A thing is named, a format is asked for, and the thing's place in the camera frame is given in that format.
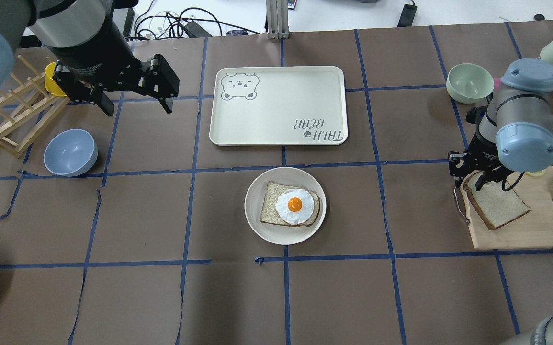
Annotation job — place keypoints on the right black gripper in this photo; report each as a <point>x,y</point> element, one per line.
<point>478,159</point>

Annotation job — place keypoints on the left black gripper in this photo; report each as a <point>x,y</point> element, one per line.
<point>95,53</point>

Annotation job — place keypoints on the cream round plate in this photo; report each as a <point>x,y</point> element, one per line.
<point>277,234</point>

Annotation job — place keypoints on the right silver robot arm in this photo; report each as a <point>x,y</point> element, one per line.
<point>514,132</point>

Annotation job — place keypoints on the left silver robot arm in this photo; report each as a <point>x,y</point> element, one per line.
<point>59,24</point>

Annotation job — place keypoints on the bread slice with egg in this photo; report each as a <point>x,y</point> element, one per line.
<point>268,212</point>

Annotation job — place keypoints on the blue bowl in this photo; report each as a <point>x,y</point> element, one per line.
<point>71,153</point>

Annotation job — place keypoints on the yellow mug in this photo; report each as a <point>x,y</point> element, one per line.
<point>50,84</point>

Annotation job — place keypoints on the wooden cutting board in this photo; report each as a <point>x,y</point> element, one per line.
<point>533,230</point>

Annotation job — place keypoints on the green bowl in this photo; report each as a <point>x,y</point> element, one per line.
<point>467,83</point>

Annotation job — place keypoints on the cream bear tray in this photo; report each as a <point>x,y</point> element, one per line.
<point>279,106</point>

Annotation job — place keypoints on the wooden dish rack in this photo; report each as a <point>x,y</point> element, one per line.
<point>26,111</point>

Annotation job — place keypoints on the black power adapter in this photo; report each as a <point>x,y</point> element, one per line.
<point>407,16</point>

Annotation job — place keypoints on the fried egg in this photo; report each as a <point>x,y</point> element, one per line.
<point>295,206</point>

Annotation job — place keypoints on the aluminium frame post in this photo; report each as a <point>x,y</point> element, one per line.
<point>277,19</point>

